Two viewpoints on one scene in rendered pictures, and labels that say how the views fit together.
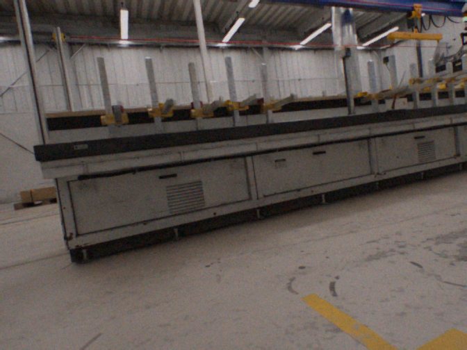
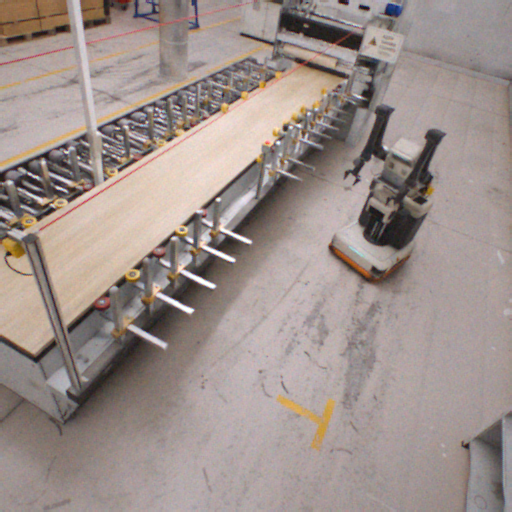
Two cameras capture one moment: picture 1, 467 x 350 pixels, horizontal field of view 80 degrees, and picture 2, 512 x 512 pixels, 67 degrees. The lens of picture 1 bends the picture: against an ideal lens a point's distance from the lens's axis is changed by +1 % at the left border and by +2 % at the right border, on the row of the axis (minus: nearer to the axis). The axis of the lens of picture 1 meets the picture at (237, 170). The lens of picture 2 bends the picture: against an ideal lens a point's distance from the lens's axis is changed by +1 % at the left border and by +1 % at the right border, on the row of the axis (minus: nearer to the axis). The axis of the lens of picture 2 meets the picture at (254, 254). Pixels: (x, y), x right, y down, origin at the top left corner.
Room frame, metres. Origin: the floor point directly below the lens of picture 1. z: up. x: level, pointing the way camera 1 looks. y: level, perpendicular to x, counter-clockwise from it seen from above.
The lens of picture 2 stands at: (0.30, 1.13, 2.64)
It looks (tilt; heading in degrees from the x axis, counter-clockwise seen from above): 43 degrees down; 310
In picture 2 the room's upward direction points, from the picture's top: 12 degrees clockwise
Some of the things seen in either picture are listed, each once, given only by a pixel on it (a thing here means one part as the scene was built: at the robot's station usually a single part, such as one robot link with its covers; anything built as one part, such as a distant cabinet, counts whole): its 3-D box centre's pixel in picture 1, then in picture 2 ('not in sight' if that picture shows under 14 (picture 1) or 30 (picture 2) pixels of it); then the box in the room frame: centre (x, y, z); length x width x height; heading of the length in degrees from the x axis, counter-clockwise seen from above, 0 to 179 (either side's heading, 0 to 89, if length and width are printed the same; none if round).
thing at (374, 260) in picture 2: not in sight; (372, 245); (1.47, -2.05, 0.16); 0.67 x 0.64 x 0.25; 91
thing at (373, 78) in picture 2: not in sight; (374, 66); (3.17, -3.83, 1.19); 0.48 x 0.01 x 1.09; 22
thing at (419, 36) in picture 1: (415, 35); not in sight; (6.44, -4.46, 2.65); 1.71 x 0.09 x 0.32; 112
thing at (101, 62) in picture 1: (107, 101); (118, 318); (1.53, 0.66, 0.91); 0.04 x 0.04 x 0.48; 22
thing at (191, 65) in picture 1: (196, 101); (174, 266); (1.72, 0.19, 0.88); 0.04 x 0.04 x 0.48; 22
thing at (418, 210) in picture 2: not in sight; (393, 210); (1.47, -2.14, 0.59); 0.55 x 0.34 x 0.83; 1
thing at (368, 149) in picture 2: not in sight; (374, 134); (1.68, -1.58, 1.40); 0.11 x 0.06 x 0.43; 1
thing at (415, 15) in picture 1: (415, 22); not in sight; (6.44, -4.46, 2.95); 0.34 x 0.26 x 0.49; 112
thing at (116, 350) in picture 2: (392, 114); (277, 178); (2.36, -1.37, 0.67); 5.11 x 0.08 x 0.10; 112
